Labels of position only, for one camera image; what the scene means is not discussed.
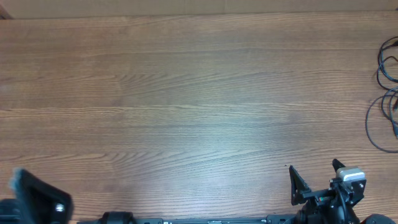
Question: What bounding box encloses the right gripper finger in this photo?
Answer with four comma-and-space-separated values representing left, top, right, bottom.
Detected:
289, 166, 311, 205
332, 159, 345, 172

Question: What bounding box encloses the black usb cable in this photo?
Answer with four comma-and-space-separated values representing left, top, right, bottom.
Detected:
365, 86, 398, 154

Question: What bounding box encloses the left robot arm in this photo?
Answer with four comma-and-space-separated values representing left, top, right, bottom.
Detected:
1, 169, 74, 224

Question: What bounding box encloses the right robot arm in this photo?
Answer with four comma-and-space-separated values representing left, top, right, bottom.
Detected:
287, 159, 395, 224

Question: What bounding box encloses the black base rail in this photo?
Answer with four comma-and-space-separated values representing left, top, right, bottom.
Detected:
76, 213, 299, 224

